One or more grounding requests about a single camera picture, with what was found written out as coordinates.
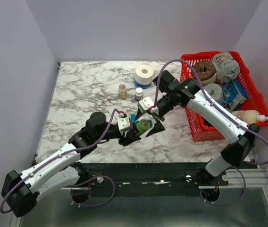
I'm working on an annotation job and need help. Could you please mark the teal weekly pill organizer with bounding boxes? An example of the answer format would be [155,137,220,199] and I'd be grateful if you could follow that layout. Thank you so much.
[130,114,152,130]

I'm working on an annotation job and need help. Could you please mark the green pill bottle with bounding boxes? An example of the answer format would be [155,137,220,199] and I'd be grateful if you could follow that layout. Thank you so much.
[134,119,152,137]

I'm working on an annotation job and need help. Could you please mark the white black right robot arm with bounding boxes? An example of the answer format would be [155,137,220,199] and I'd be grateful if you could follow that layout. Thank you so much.
[135,70,259,185]

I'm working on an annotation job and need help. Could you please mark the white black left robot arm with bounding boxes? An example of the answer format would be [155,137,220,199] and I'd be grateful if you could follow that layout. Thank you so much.
[0,109,141,218]

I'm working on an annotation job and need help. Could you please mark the white pill bottle blue label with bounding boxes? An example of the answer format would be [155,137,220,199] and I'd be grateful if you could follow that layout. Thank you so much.
[134,87,143,102]

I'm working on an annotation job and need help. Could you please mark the clear jar yellow capsules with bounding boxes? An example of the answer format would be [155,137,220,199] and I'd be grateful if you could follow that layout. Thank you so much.
[118,84,127,100]

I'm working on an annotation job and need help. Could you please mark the white paper roll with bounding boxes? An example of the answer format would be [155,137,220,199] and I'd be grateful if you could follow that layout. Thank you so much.
[134,64,154,85]

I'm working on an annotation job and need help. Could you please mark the grey wrapped roll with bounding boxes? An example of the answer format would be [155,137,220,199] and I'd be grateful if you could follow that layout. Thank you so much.
[204,83,223,103]

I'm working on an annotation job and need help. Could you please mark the brown wrapped roll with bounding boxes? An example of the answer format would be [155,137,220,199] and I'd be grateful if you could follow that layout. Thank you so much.
[193,60,216,86]

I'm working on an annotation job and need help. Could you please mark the blue carton box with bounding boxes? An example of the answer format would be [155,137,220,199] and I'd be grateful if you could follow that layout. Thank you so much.
[221,79,249,111]

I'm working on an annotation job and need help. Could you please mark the grey crumpled bag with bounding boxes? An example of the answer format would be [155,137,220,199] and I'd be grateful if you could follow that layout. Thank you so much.
[212,52,240,83]

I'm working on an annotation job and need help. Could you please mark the cream squeeze bottle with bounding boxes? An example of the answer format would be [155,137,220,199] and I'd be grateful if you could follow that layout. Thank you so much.
[232,110,268,124]

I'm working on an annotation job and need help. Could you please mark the red plastic basket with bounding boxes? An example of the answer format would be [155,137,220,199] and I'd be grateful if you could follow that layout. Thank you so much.
[185,51,268,142]

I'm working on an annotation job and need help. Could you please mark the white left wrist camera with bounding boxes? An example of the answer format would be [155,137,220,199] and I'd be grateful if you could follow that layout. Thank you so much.
[117,116,133,134]

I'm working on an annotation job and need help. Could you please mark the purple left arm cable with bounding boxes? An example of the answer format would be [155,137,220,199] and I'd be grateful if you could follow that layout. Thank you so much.
[0,109,126,215]

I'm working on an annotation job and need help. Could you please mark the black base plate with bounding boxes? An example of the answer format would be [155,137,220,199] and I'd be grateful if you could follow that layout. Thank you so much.
[31,162,260,198]

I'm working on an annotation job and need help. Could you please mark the aluminium rail frame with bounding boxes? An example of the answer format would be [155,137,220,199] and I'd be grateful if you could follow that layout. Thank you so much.
[20,167,268,190]

